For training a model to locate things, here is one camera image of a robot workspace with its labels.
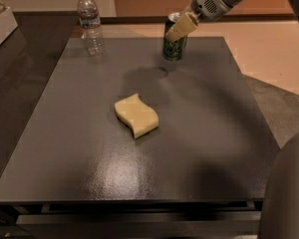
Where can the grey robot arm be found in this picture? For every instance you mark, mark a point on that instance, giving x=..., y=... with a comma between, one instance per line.
x=280, y=211

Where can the white box at left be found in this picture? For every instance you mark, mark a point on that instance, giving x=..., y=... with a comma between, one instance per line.
x=7, y=24

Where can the clear plastic water bottle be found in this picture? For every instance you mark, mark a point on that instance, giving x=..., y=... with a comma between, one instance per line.
x=90, y=23

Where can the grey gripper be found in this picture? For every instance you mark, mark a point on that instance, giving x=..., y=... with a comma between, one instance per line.
x=205, y=4

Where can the green soda can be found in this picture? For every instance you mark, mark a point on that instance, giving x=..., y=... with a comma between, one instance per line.
x=173, y=51

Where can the yellow sponge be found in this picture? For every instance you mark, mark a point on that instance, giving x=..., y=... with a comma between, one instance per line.
x=138, y=116

